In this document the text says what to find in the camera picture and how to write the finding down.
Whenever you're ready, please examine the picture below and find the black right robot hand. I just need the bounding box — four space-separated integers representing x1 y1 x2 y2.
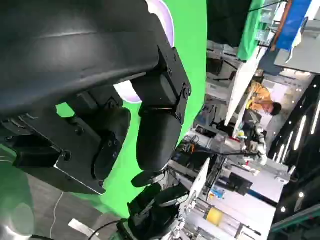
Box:
127 172 190 235

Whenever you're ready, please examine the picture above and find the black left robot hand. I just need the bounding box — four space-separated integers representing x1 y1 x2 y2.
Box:
0 0 193 196

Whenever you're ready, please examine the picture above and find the yellow cylinder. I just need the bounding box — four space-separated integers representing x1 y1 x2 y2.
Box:
205 205 224 225

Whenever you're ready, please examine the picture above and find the black monitor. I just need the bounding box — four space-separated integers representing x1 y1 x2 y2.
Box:
226 171 254 196

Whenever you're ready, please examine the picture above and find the lilac plate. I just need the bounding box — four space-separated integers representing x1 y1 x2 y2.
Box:
112 0 175 104

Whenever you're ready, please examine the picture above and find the green table cloth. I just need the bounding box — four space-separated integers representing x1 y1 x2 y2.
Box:
0 0 209 226

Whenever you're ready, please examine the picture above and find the white desk board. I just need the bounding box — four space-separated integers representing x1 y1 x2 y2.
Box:
223 47 266 126

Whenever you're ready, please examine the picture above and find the black backdrop curtain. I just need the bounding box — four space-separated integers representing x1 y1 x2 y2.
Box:
206 0 253 49

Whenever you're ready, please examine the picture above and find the person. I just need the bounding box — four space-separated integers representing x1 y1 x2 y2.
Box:
246 81 283 123

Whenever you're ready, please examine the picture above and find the green hanging cloth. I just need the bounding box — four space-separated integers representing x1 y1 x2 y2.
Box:
236 0 264 63

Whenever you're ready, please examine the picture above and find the blue hanging cloth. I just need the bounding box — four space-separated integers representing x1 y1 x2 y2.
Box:
274 0 311 51

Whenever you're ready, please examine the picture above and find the white floor cable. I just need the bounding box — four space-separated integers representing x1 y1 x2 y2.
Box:
52 191 65 227

